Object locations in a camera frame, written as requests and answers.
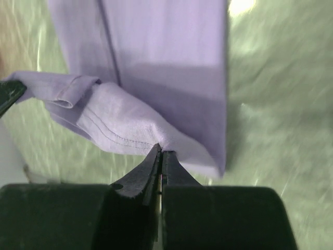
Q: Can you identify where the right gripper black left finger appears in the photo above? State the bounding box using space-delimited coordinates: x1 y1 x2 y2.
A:
1 145 162 249

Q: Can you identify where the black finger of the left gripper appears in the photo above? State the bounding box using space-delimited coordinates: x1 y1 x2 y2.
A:
0 80 27 117

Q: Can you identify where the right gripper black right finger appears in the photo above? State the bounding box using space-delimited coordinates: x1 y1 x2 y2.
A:
162 152 298 250

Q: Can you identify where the lavender t shirt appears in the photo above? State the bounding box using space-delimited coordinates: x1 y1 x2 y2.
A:
8 1 227 177

